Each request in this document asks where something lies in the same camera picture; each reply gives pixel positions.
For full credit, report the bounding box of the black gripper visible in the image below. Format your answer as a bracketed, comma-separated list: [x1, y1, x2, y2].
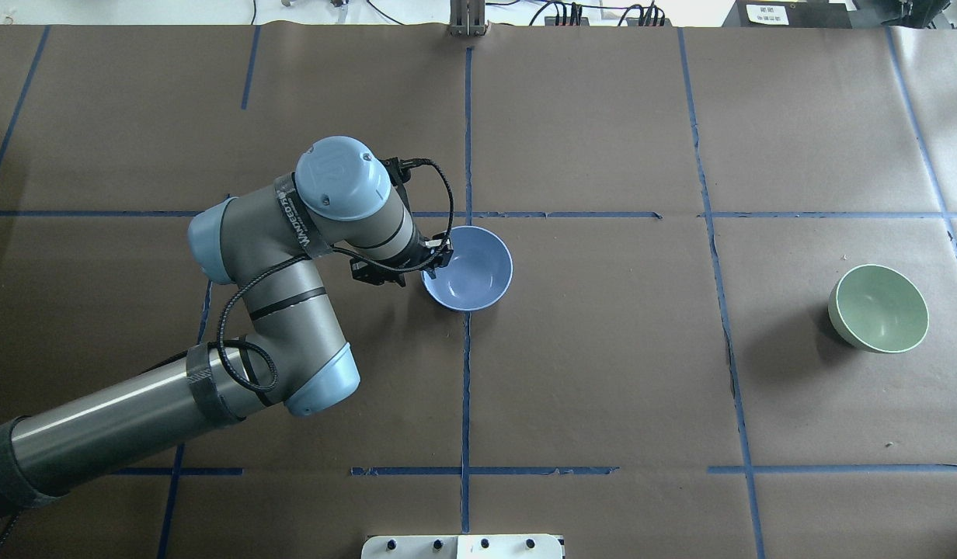
[350, 237, 454, 286]

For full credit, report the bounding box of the blue bowl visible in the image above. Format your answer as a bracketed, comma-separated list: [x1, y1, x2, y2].
[421, 225, 514, 312]

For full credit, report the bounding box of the green bowl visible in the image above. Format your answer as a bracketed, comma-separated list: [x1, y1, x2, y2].
[826, 264, 931, 354]

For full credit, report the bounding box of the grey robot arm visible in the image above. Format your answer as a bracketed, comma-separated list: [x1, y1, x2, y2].
[0, 137, 453, 520]

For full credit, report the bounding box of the black power strip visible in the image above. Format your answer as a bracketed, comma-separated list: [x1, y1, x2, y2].
[536, 1, 673, 28]

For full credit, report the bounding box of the black power box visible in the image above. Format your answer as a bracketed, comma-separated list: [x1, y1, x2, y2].
[721, 1, 854, 29]

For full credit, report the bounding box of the aluminium frame post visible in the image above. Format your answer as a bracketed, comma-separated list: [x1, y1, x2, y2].
[449, 0, 488, 36]

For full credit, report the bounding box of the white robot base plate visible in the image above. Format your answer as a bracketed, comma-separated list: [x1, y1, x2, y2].
[360, 533, 566, 558]

